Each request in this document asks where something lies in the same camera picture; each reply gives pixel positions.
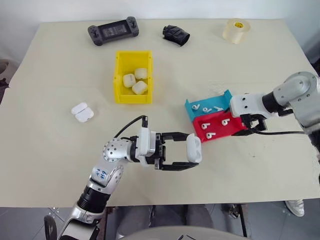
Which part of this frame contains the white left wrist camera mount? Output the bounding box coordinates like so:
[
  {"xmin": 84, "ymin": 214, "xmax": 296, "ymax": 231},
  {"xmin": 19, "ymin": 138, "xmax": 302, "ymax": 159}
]
[{"xmin": 134, "ymin": 127, "xmax": 157, "ymax": 168}]

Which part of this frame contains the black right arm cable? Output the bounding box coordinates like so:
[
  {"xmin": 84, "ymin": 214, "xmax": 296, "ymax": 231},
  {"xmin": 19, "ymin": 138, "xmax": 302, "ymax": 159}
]
[{"xmin": 253, "ymin": 129, "xmax": 311, "ymax": 137}]

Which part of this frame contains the black crumpled sleeve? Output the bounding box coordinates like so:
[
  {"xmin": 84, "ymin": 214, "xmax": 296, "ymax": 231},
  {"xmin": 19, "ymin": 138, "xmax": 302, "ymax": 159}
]
[{"xmin": 161, "ymin": 24, "xmax": 191, "ymax": 48}]

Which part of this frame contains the white earbud case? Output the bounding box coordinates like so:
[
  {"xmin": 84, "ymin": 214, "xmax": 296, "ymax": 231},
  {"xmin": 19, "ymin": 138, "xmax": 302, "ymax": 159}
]
[
  {"xmin": 71, "ymin": 101, "xmax": 95, "ymax": 124},
  {"xmin": 134, "ymin": 67, "xmax": 148, "ymax": 80},
  {"xmin": 131, "ymin": 80, "xmax": 148, "ymax": 95},
  {"xmin": 122, "ymin": 73, "xmax": 137, "ymax": 88},
  {"xmin": 186, "ymin": 133, "xmax": 203, "ymax": 164}
]

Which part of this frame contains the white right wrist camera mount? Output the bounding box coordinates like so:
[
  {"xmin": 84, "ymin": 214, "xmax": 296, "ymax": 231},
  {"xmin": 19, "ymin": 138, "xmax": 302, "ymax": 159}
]
[{"xmin": 229, "ymin": 93, "xmax": 268, "ymax": 118}]

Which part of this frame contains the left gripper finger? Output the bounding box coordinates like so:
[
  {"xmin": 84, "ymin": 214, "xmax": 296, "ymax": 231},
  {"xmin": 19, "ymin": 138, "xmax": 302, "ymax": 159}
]
[
  {"xmin": 161, "ymin": 131, "xmax": 192, "ymax": 146},
  {"xmin": 159, "ymin": 161, "xmax": 201, "ymax": 172}
]

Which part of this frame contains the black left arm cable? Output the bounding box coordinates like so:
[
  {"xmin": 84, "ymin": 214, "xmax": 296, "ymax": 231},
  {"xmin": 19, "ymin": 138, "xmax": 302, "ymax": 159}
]
[{"xmin": 112, "ymin": 114, "xmax": 150, "ymax": 140}]

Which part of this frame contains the open white earbud case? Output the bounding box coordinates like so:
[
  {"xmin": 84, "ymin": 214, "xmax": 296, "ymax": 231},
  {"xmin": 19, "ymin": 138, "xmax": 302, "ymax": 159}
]
[{"xmin": 71, "ymin": 101, "xmax": 95, "ymax": 124}]

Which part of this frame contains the red plastic tray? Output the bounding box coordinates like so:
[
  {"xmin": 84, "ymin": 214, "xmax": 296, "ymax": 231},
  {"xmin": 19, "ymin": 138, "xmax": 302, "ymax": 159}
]
[{"xmin": 192, "ymin": 111, "xmax": 247, "ymax": 143}]

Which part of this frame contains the blue plastic tray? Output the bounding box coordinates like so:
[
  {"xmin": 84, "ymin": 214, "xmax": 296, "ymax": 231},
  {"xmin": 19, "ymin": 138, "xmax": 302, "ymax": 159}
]
[{"xmin": 184, "ymin": 89, "xmax": 234, "ymax": 123}]

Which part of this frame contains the white shoe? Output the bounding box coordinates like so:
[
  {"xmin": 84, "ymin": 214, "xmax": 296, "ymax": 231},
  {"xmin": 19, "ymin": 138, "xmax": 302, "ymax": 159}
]
[{"xmin": 284, "ymin": 199, "xmax": 305, "ymax": 218}]

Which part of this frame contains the black curved part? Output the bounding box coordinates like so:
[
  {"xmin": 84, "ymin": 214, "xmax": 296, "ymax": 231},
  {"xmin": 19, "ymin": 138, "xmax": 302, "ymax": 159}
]
[{"xmin": 44, "ymin": 215, "xmax": 59, "ymax": 240}]

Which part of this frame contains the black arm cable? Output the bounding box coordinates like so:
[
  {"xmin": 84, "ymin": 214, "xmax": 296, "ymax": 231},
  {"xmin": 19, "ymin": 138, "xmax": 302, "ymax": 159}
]
[
  {"xmin": 253, "ymin": 129, "xmax": 311, "ymax": 137},
  {"xmin": 112, "ymin": 114, "xmax": 150, "ymax": 140}
]

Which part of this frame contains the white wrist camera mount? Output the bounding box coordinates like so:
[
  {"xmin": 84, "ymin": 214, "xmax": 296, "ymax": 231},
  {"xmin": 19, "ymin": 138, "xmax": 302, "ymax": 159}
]
[
  {"xmin": 229, "ymin": 93, "xmax": 268, "ymax": 118},
  {"xmin": 134, "ymin": 127, "xmax": 157, "ymax": 168}
]

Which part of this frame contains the black handheld game controller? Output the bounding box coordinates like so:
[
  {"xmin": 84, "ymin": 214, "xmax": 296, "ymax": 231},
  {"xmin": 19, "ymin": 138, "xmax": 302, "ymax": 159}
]
[{"xmin": 87, "ymin": 16, "xmax": 141, "ymax": 47}]

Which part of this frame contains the clear tape roll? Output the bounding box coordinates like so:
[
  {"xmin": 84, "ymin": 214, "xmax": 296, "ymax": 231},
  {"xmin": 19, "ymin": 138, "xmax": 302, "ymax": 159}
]
[{"xmin": 222, "ymin": 18, "xmax": 251, "ymax": 45}]

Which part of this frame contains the dark trouser leg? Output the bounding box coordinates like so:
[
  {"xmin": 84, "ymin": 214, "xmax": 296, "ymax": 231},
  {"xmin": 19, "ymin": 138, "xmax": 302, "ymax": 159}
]
[{"xmin": 308, "ymin": 131, "xmax": 320, "ymax": 186}]

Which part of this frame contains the metal table leg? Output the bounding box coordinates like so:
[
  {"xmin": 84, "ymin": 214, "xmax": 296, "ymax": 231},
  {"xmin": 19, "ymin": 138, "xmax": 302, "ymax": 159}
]
[{"xmin": 238, "ymin": 202, "xmax": 249, "ymax": 237}]

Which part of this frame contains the yellow plastic bin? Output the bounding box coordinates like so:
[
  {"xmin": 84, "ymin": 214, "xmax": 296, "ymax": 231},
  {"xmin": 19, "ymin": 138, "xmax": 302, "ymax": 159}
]
[{"xmin": 113, "ymin": 49, "xmax": 154, "ymax": 105}]

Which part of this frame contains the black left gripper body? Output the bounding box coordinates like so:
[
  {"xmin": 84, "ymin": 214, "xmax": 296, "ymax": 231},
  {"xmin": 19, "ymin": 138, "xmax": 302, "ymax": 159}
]
[{"xmin": 152, "ymin": 132, "xmax": 168, "ymax": 171}]

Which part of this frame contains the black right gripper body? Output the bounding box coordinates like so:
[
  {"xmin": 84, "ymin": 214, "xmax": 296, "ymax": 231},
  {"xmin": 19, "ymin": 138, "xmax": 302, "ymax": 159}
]
[{"xmin": 240, "ymin": 112, "xmax": 268, "ymax": 132}]

